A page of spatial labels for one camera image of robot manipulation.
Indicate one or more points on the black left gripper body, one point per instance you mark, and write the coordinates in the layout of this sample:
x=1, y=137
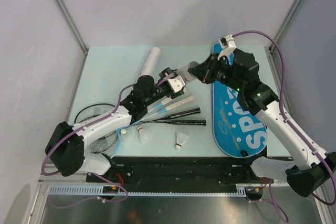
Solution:
x=160, y=89

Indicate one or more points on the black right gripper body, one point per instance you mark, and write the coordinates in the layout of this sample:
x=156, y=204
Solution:
x=218, y=71

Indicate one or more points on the white cardboard tube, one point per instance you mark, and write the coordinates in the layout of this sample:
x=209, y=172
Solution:
x=150, y=62

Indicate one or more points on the white shuttlecock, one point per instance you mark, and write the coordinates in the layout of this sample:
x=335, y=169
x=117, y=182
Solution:
x=180, y=139
x=125, y=135
x=144, y=135

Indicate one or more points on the blue racket bag cover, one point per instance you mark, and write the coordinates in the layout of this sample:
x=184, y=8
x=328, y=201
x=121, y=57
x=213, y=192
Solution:
x=233, y=128

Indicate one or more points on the white shuttlecock tube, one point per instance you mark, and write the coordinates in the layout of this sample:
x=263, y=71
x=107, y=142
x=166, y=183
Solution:
x=187, y=73

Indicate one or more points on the black racket bag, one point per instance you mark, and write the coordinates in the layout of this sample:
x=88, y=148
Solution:
x=254, y=153

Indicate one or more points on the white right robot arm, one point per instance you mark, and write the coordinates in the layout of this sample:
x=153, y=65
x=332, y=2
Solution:
x=254, y=96

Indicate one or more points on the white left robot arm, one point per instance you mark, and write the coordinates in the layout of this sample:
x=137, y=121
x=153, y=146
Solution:
x=67, y=147

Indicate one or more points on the blue racket white grip upper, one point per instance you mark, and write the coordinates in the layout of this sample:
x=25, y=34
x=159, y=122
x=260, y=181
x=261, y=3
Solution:
x=173, y=99

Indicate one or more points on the blue racket white grip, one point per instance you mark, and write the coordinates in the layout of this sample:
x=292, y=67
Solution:
x=173, y=99
x=144, y=136

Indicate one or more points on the blue racket white grip lower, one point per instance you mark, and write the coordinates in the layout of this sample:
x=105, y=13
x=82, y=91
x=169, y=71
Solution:
x=144, y=136

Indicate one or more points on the black racket upper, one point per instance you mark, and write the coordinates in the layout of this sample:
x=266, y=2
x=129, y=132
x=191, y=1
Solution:
x=96, y=110

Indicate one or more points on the black racket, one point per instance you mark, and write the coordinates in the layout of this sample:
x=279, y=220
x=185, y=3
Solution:
x=110, y=143
x=96, y=110

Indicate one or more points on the black racket lower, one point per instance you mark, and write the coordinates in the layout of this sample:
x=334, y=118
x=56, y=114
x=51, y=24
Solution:
x=110, y=143

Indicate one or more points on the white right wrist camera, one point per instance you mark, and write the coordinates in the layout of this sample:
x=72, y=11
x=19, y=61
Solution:
x=228, y=46

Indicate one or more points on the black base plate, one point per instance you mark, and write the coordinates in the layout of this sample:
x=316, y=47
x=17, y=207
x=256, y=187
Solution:
x=182, y=172

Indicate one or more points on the aluminium frame post right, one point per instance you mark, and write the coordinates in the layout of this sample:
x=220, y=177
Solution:
x=294, y=8

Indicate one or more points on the aluminium frame post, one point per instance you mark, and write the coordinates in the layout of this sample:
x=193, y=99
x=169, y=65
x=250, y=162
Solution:
x=294, y=8
x=71, y=25

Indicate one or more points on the grey cable duct rail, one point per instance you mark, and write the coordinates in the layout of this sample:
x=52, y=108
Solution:
x=109, y=190

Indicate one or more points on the aluminium frame post left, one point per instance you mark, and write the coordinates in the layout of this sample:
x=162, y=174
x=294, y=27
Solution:
x=71, y=25

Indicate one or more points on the aluminium side rail right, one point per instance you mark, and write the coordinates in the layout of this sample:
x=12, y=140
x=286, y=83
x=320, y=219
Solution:
x=314, y=164

